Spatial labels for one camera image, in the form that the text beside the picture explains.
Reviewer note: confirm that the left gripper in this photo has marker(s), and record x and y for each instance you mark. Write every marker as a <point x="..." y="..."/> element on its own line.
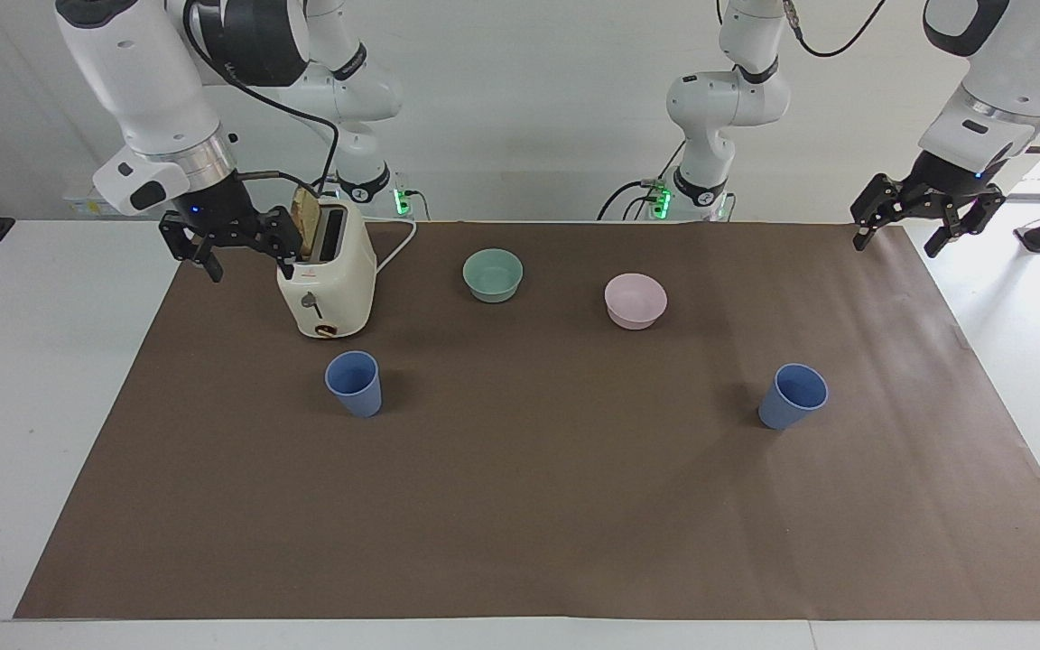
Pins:
<point x="949" y="185"/>

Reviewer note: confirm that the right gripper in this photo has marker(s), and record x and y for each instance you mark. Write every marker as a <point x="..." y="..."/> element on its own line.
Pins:
<point x="216" y="212"/>

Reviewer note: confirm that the toast slice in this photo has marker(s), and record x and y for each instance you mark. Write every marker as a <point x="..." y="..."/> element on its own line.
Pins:
<point x="305" y="221"/>

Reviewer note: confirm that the cream toaster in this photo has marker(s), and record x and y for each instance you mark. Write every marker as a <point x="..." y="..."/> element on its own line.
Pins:
<point x="339" y="289"/>

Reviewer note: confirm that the blue cup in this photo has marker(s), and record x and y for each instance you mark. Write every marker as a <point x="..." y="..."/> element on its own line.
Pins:
<point x="356" y="388"/>
<point x="789" y="402"/>

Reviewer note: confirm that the green bowl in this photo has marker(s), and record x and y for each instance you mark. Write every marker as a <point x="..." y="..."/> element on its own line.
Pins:
<point x="493" y="275"/>

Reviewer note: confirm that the pink bowl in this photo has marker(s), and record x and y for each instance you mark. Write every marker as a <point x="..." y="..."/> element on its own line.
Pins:
<point x="636" y="302"/>

